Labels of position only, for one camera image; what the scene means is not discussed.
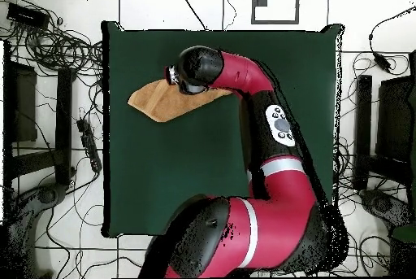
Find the dark green table cloth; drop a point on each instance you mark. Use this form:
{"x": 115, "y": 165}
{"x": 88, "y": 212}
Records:
{"x": 162, "y": 162}

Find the black box device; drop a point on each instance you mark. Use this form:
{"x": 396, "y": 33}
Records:
{"x": 27, "y": 15}

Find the black stand frame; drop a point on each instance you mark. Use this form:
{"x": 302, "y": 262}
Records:
{"x": 63, "y": 113}
{"x": 363, "y": 122}

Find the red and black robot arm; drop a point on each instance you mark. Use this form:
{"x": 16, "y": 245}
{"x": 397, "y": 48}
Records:
{"x": 276, "y": 210}

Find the tan terry towel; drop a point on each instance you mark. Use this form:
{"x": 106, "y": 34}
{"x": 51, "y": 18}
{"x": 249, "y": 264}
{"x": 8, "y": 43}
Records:
{"x": 169, "y": 103}

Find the long black power strip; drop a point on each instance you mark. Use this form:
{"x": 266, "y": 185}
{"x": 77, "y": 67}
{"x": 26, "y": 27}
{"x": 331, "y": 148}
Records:
{"x": 89, "y": 145}

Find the grey tripod base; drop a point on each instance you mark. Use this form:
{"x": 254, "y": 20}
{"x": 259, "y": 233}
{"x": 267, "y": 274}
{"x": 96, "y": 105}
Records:
{"x": 48, "y": 196}
{"x": 382, "y": 204}

